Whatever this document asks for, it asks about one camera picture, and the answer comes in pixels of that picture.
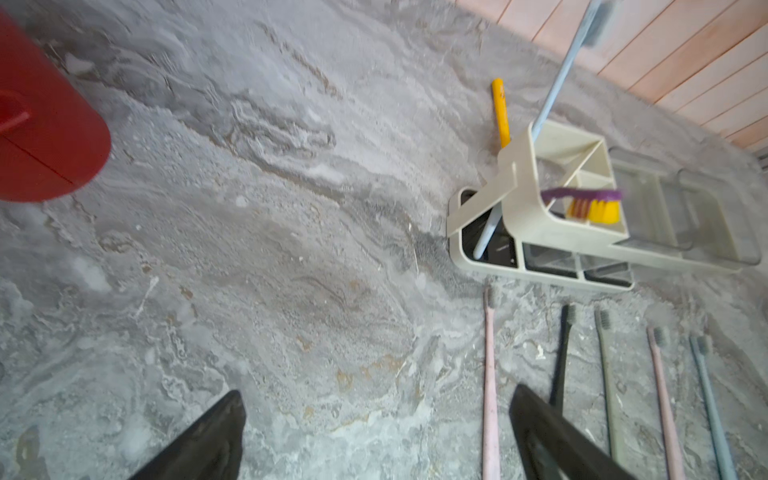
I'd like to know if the yellow toothbrush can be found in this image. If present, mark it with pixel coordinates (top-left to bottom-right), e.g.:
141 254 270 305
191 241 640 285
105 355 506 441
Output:
491 78 511 149

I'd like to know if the grey green toothbrush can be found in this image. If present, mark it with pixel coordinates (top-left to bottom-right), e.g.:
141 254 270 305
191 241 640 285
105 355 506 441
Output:
594 307 624 465

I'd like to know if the purple toothbrush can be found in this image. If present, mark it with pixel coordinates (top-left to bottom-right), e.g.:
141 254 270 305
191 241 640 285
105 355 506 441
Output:
541 187 623 225

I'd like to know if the light pink toothbrush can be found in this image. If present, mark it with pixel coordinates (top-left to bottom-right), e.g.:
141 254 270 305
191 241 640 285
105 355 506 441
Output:
482 285 501 480

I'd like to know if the black toothbrush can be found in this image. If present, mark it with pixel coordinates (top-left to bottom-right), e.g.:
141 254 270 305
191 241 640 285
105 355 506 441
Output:
549 304 576 413

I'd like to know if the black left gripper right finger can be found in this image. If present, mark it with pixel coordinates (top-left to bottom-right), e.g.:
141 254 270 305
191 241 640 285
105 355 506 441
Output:
509 384 632 479

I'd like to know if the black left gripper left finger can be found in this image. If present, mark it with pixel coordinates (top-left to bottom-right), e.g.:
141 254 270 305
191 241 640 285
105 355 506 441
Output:
131 390 246 480

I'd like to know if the pale blue toothbrush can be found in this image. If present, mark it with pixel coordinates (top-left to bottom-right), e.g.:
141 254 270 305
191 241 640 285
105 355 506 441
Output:
473 1 615 260

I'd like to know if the red pencil cup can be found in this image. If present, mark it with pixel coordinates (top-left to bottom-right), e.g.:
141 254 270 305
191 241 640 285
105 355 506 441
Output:
1 12 112 203

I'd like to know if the light blue toothbrush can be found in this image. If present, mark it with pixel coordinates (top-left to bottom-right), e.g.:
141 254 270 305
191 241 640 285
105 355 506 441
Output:
690 335 737 480

